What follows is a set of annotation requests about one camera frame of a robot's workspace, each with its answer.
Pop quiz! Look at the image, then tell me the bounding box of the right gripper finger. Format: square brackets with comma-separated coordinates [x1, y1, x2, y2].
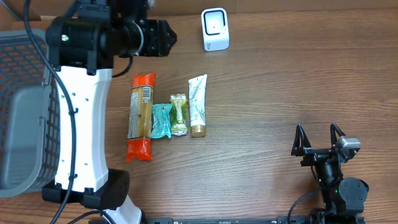
[330, 123, 345, 147]
[291, 124, 312, 156]

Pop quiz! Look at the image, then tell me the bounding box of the white Pantene tube gold cap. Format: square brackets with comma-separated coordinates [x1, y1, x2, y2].
[188, 74, 207, 138]

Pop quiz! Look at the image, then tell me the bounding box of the teal snack packet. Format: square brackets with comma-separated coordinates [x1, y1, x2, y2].
[151, 103, 172, 139]

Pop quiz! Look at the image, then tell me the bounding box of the green yellow snack bar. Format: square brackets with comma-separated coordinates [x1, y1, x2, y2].
[170, 94, 188, 136]

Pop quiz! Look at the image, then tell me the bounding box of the spaghetti pack with red ends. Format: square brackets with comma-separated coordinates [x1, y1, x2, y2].
[126, 72, 155, 162]

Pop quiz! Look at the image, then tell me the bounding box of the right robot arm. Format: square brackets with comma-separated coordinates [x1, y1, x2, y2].
[286, 123, 369, 223]

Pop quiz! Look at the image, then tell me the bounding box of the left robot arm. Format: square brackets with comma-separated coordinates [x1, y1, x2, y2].
[42, 0, 177, 223]

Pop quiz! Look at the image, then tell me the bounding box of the white barcode scanner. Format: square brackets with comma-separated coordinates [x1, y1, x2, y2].
[201, 7, 229, 52]

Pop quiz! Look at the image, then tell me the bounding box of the grey plastic basket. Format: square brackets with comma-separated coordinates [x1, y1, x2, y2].
[1, 30, 60, 198]

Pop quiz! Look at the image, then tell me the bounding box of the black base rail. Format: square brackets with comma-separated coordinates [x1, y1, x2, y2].
[141, 216, 366, 224]

